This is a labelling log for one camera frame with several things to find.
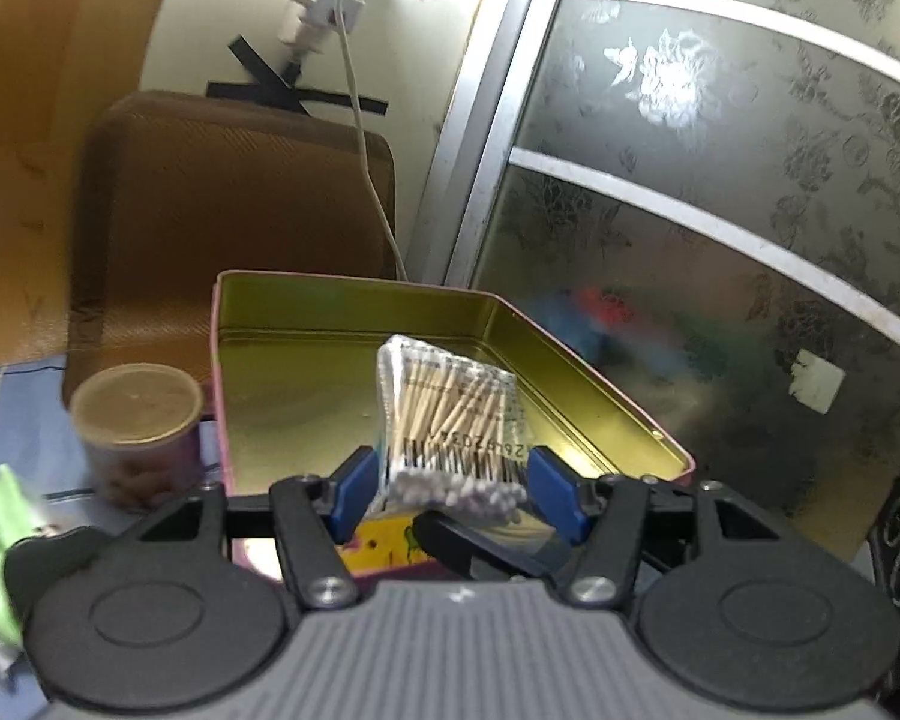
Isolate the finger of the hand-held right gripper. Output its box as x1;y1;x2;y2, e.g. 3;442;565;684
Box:
411;508;567;587

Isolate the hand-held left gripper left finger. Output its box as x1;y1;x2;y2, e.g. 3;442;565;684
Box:
131;446;380;612

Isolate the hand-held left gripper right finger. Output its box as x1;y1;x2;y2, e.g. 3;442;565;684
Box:
526;446;785;612

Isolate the cotton swab pack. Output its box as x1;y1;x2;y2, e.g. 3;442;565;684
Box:
375;334;530;526

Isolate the pink tin box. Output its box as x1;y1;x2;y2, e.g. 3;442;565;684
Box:
211;270;697;582

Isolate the frosted glass sliding door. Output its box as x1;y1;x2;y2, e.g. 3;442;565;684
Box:
409;0;900;563

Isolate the snack can with tan lid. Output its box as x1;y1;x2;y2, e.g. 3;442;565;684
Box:
70;364;205;515

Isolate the white sticker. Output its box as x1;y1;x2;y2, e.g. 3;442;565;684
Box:
787;351;847;415

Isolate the blue tablecloth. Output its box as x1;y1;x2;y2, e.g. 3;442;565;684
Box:
0;352;226;720

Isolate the green packet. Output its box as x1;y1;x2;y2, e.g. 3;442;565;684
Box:
0;463;46;646

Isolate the black tape cross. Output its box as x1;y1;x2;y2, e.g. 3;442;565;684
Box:
206;36;389;119

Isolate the wooden panel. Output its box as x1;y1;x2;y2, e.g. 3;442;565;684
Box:
0;0;188;376

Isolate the white power adapter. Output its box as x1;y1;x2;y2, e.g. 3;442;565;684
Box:
277;0;365;61

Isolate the white cable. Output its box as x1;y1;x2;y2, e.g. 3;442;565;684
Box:
334;0;413;282

